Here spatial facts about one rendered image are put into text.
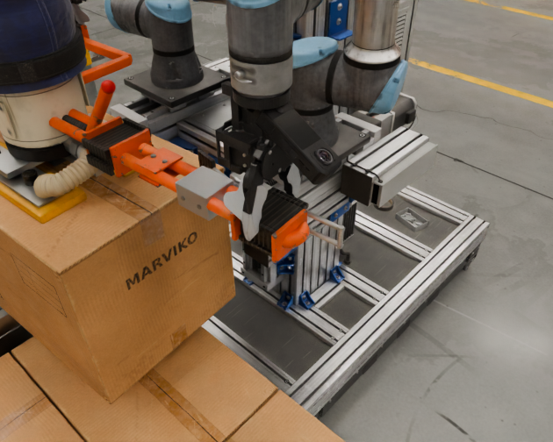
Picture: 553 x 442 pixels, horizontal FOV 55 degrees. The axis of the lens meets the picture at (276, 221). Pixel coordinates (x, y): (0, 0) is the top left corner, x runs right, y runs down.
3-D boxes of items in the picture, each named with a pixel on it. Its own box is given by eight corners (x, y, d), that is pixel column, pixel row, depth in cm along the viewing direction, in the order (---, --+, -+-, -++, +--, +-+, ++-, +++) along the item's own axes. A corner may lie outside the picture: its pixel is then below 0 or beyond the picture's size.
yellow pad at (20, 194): (-47, 163, 114) (-56, 143, 111) (-3, 144, 120) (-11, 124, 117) (42, 225, 97) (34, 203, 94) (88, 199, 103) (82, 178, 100)
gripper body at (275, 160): (253, 146, 77) (250, 67, 70) (299, 166, 73) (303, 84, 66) (216, 168, 73) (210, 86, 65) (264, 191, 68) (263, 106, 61)
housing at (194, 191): (176, 205, 85) (172, 182, 82) (206, 186, 89) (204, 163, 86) (207, 223, 81) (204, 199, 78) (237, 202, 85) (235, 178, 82)
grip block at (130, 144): (85, 164, 95) (76, 135, 91) (128, 141, 101) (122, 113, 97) (115, 180, 91) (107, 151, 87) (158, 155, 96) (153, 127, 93)
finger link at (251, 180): (254, 206, 73) (269, 146, 70) (265, 211, 72) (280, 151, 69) (233, 211, 69) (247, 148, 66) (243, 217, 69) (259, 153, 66)
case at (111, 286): (-29, 281, 142) (-98, 154, 117) (94, 208, 166) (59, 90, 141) (111, 405, 113) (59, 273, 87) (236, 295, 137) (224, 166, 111)
